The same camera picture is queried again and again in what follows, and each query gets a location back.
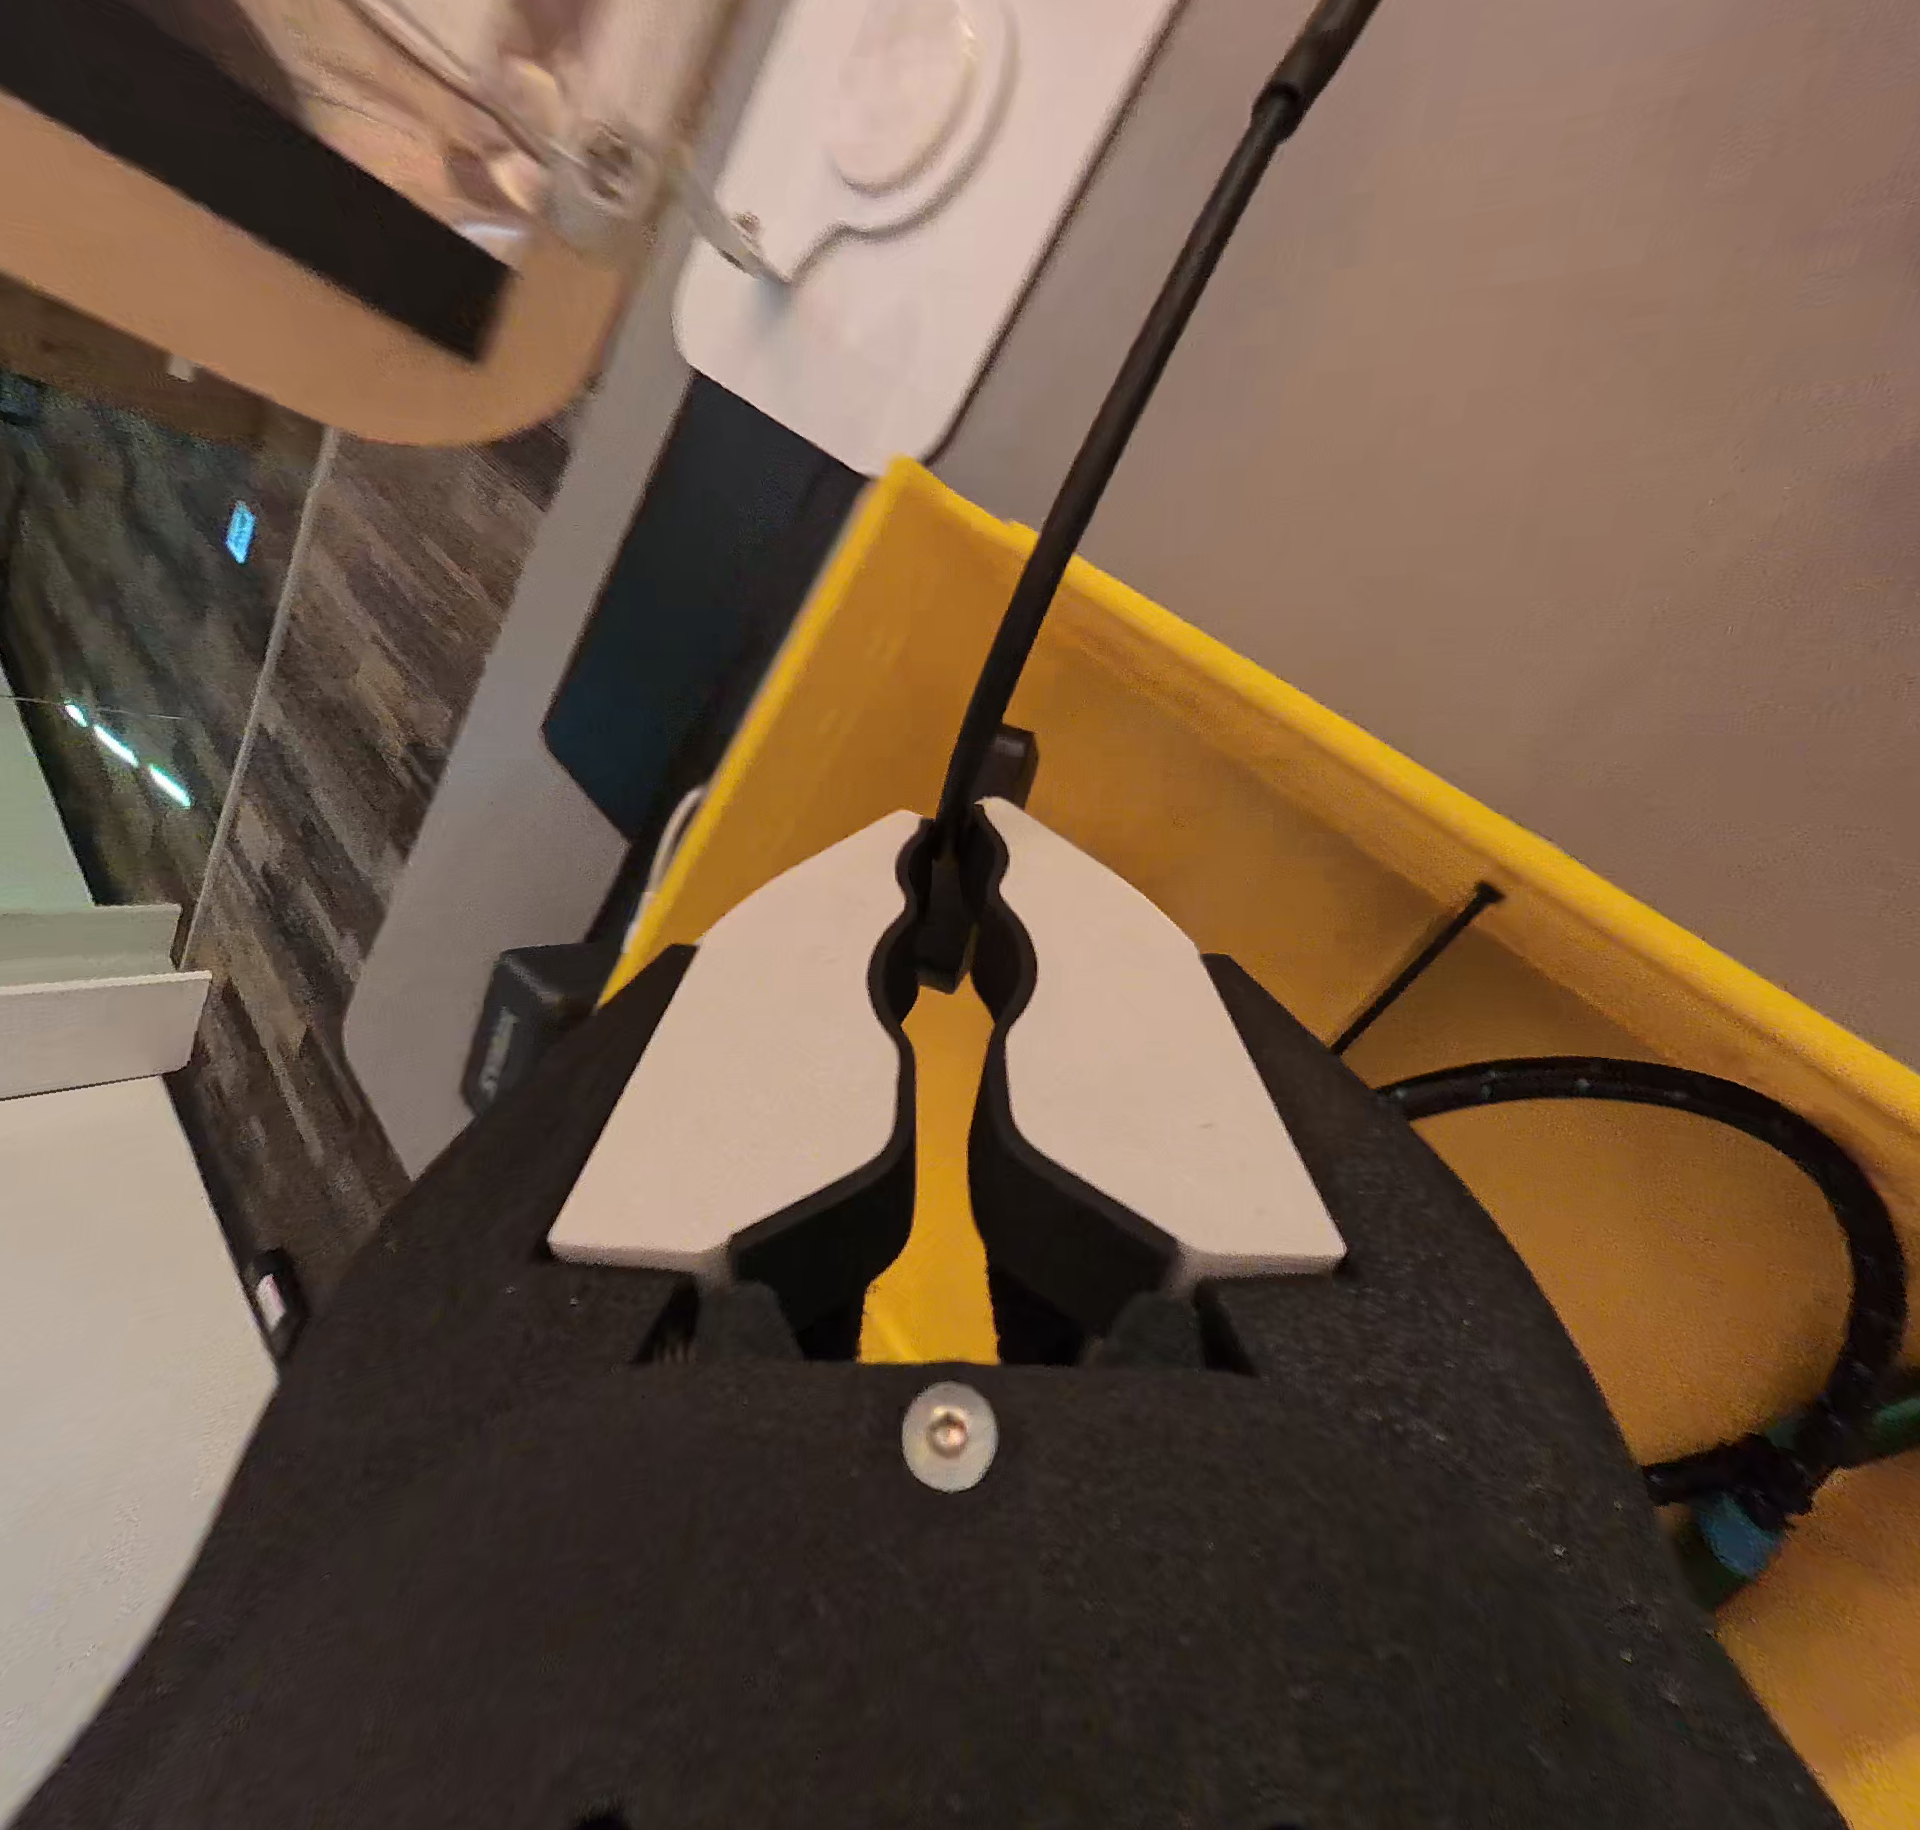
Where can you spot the yellow plastic bin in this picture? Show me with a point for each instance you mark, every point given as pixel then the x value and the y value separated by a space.
pixel 1200 810

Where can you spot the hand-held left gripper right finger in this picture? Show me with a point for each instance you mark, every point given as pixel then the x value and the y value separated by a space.
pixel 1154 1110

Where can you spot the white board stand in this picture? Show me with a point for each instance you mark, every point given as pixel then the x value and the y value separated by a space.
pixel 931 134

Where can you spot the small dark box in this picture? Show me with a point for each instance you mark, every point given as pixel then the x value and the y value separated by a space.
pixel 524 1035

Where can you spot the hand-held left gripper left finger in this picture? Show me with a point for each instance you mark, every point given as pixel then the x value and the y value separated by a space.
pixel 750 1094

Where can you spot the wooden instruction board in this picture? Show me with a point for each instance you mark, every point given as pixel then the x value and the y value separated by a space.
pixel 225 165

